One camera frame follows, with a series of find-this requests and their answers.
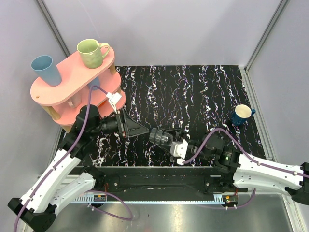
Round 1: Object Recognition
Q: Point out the clear elbow pipe fitting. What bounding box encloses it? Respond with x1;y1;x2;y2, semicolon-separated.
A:
161;132;173;146

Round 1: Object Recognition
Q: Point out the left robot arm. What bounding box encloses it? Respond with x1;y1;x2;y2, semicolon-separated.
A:
8;104;149;232

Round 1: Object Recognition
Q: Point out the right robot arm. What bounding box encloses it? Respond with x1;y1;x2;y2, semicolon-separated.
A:
152;128;309;205

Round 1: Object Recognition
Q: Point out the black marble pattern mat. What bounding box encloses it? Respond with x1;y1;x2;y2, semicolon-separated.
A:
80;65;266;167

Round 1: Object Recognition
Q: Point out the small blue cup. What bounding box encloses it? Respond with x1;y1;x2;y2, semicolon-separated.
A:
87;76;100;91

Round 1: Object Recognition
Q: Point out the pale pink mug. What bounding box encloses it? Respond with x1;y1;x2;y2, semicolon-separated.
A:
67;93;82;108

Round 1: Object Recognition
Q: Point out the pink three-tier wooden shelf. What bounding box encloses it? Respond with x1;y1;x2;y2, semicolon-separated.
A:
30;48;126;132

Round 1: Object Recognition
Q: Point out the dark blue mug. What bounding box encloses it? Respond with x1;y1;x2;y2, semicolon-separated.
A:
231;104;256;126

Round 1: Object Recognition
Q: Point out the green ceramic mug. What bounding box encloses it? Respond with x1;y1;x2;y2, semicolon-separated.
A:
77;39;111;69

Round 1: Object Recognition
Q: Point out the light blue plastic cup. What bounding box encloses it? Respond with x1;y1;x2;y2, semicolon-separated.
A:
31;55;62;87

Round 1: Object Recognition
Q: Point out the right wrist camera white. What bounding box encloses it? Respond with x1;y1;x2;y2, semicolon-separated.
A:
170;139;188;165

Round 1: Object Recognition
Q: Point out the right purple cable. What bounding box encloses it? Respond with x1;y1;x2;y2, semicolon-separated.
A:
182;128;309;210

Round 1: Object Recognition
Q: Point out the purple cable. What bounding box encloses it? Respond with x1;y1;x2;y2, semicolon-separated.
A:
14;86;134;232
182;128;309;210

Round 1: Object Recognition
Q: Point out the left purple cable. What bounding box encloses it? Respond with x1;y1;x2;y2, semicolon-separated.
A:
14;86;134;232

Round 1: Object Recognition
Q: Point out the white slotted cable duct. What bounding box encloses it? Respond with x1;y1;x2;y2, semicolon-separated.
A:
72;194;239;204

